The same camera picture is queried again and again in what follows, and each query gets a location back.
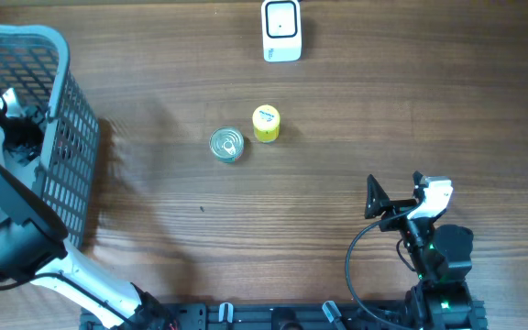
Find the yellow candy jar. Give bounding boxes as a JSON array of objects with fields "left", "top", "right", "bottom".
[{"left": 252, "top": 104, "right": 281, "bottom": 143}]

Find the tin can with pull tab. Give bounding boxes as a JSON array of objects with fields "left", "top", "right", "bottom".
[{"left": 209, "top": 126, "right": 244, "bottom": 163}]

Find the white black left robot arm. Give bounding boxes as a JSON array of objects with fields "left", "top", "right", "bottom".
[{"left": 0, "top": 103, "right": 179, "bottom": 329}]

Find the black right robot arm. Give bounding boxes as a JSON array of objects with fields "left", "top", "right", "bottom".
[{"left": 365, "top": 171, "right": 479, "bottom": 329}]

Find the white barcode scanner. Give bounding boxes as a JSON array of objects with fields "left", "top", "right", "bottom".
[{"left": 260, "top": 0, "right": 303, "bottom": 62}]

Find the grey plastic mesh basket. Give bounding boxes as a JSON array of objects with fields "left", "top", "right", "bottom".
[{"left": 0, "top": 25, "right": 100, "bottom": 247}]

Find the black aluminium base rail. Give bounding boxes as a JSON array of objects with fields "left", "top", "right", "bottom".
[{"left": 79, "top": 300, "right": 489, "bottom": 330}]

